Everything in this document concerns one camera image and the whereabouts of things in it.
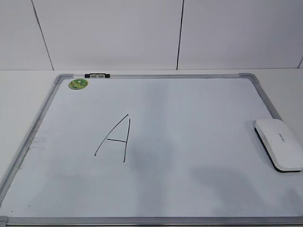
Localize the white board with grey frame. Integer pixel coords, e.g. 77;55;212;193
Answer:
0;73;303;227

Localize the white whiteboard eraser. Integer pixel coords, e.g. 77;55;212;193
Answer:
255;118;303;173

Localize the round green magnet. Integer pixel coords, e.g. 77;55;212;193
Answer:
68;79;89;90

